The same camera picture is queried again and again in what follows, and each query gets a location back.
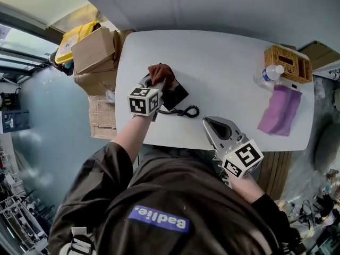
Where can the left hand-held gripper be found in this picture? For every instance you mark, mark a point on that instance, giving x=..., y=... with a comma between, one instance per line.
x=144, y=101

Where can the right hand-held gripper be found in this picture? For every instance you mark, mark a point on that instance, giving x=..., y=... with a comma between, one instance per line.
x=243, y=159

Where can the brown cloth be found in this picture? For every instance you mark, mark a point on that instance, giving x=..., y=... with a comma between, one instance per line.
x=160, y=73

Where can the black box device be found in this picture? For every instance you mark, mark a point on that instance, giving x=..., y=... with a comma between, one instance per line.
x=175, y=95

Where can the person's left forearm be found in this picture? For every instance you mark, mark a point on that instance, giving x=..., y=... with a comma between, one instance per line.
x=132, y=137

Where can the person's right forearm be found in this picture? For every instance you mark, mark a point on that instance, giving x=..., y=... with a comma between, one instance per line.
x=245, y=187

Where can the purple cloth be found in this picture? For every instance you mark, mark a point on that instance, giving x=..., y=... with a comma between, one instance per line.
x=280, y=110

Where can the crumpled clear plastic wrap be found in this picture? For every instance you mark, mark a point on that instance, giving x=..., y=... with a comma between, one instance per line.
x=110, y=95

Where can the taped flat cardboard box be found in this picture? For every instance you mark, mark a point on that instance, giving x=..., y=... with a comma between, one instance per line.
x=102, y=118

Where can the small cardboard box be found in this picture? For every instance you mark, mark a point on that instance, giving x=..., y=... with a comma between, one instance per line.
x=91, y=50

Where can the brown wooden slat bench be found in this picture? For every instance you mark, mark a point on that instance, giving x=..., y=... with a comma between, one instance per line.
x=276, y=174

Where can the clear plastic water bottle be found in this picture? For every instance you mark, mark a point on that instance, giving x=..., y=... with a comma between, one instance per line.
x=271, y=72

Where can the person's black shirt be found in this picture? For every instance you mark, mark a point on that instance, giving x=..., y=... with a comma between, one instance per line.
x=172, y=195

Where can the white flat box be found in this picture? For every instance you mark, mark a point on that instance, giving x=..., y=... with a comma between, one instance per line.
x=288, y=84

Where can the yellow lidded bin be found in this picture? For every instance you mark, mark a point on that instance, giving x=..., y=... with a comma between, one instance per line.
x=70, y=44

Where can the wicker basket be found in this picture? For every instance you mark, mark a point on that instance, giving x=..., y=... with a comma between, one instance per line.
x=287, y=60

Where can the olive flat board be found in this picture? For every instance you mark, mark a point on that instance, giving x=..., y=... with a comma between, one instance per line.
x=317, y=53

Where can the dark blue storage bin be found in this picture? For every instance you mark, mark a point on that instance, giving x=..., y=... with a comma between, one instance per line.
x=16, y=121

